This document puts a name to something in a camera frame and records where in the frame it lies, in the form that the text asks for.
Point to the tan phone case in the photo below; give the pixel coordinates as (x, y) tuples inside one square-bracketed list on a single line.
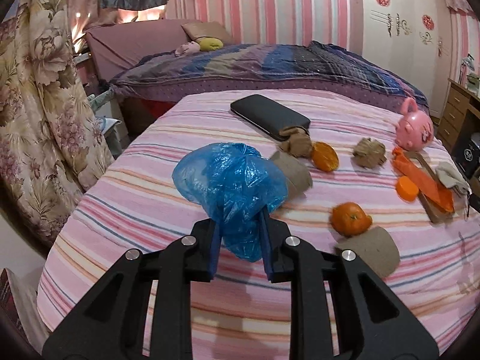
[(435, 213)]

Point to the black phone wallet case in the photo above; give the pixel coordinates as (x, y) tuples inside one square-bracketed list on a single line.
[(269, 116)]

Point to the brown crumpled paper ball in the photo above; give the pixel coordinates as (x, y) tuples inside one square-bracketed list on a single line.
[(298, 142), (369, 153)]

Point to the white wardrobe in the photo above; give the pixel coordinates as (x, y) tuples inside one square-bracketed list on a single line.
[(413, 39)]

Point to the purple bed with plaid quilt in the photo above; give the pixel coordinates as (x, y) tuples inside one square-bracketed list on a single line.
[(138, 60)]

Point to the floral curtain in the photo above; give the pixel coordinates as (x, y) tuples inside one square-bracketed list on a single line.
[(52, 147)]

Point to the wooden desk with drawers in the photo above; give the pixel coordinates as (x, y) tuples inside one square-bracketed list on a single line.
[(459, 129)]

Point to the pink piggy bank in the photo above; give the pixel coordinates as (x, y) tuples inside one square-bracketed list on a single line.
[(415, 129)]

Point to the orange peel piece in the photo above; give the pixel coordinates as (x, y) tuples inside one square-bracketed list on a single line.
[(324, 157)]

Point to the brown pillow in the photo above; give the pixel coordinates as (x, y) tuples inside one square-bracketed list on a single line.
[(197, 30)]

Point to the orange round lid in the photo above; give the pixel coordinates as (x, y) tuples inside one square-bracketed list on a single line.
[(406, 189)]

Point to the yellow plush toy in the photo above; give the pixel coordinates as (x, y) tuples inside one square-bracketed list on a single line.
[(207, 44)]

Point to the blue plastic bag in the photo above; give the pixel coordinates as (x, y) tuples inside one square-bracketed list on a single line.
[(233, 183)]

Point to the pink plush toy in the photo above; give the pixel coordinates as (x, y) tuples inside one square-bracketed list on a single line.
[(189, 48)]

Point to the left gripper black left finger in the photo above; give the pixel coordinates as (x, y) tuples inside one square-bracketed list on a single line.
[(141, 307)]

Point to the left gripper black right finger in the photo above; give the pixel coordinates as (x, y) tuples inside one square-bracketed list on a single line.
[(340, 309)]

